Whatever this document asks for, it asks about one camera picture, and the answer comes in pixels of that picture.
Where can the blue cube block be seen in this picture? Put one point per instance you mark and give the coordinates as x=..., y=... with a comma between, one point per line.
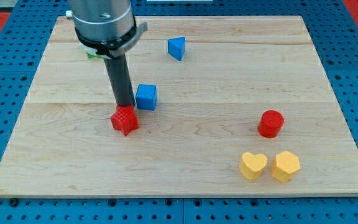
x=146, y=97

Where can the red cylinder block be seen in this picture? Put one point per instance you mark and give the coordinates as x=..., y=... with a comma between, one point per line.
x=270, y=124

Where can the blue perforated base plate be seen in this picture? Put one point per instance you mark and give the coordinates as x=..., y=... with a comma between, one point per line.
x=335, y=35

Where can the green block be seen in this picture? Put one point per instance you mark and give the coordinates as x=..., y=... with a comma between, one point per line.
x=92, y=54

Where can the yellow hexagon block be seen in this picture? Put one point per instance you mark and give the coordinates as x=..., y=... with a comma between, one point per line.
x=285, y=166

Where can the blue triangle block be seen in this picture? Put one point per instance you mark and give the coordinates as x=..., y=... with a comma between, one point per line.
x=176, y=47

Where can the wooden board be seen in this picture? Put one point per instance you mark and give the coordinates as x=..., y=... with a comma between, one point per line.
x=208, y=109

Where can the yellow heart block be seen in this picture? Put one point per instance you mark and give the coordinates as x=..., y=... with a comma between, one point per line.
x=251, y=166

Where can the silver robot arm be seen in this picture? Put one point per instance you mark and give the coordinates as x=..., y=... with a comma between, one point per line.
x=106, y=27

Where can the red star block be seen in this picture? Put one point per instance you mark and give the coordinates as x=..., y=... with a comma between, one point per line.
x=124, y=119

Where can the black pusher rod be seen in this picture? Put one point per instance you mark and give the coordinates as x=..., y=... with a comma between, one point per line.
x=120, y=80

